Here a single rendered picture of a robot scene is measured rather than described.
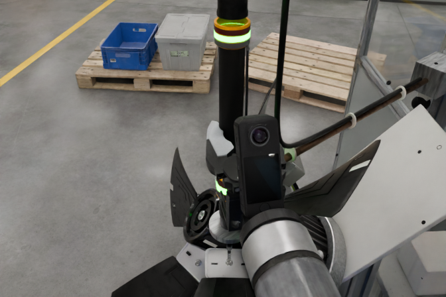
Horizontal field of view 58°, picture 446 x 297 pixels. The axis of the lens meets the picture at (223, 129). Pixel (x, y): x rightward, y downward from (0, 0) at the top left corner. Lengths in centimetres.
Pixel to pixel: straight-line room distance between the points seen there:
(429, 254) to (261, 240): 83
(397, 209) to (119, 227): 187
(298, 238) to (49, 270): 208
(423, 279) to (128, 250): 161
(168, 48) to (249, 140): 317
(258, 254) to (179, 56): 325
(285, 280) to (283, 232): 5
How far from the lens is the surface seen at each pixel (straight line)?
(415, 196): 87
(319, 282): 39
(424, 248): 121
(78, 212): 264
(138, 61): 370
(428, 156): 90
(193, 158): 287
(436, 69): 102
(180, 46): 355
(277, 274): 39
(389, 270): 127
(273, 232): 41
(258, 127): 43
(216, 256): 79
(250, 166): 44
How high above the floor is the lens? 183
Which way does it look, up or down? 36 degrees down
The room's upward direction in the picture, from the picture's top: straight up
